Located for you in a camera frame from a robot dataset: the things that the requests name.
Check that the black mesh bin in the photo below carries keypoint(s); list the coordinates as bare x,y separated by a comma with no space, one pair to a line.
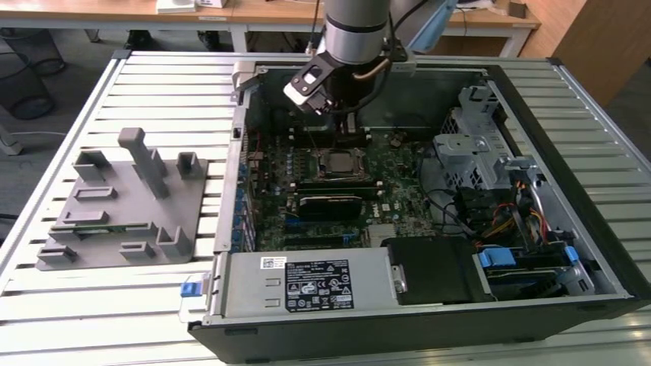
42,49
28,95

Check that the black open PC case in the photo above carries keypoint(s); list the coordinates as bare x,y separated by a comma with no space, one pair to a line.
356,339

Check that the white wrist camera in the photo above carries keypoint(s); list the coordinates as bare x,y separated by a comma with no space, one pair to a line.
301,85

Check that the green RAM stick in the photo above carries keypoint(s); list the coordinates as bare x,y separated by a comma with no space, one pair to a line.
113,229

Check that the white stand base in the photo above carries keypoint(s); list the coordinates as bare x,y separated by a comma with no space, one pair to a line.
9,146

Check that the silver drive cage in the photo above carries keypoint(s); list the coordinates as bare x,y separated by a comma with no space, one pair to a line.
457,146

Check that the wooden cabinet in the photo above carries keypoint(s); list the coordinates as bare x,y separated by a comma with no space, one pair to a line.
600,45

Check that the small brown box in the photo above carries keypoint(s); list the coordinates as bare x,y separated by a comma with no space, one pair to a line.
516,9

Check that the blue case latch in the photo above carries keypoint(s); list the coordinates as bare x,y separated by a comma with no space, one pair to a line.
190,289

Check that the blue plastic clip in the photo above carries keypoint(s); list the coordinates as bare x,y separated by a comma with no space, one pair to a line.
569,254

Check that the silver power supply unit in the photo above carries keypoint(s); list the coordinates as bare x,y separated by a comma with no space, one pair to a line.
244,289

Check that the metal locking lever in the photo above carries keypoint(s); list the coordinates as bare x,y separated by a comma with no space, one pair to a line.
312,139

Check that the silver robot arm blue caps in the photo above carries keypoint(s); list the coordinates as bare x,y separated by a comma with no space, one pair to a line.
356,38

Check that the silver heat sink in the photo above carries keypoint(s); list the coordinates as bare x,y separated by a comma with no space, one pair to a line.
381,233

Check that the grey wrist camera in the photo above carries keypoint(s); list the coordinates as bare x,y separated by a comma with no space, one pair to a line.
404,65

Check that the silver CPU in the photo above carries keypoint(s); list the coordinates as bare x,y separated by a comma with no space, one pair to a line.
341,162

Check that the black RAM slots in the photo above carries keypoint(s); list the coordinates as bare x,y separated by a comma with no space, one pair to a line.
335,187
325,138

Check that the green motherboard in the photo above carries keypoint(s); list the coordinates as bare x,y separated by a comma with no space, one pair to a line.
401,190

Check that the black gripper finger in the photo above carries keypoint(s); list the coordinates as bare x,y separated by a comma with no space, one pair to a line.
344,124

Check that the wooden desk white frame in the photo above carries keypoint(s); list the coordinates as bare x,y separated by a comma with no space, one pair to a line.
488,23
76,15

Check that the black expansion slot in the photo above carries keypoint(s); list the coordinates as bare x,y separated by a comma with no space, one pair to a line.
315,241

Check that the blue disk carrier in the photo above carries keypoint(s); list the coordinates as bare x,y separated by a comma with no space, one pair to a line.
495,259

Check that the black plastic shroud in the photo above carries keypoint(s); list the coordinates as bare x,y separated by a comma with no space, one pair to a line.
437,270

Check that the grey parts rack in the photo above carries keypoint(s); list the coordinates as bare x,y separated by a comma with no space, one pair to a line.
126,213

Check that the white box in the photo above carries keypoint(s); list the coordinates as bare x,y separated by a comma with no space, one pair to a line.
210,4
174,7

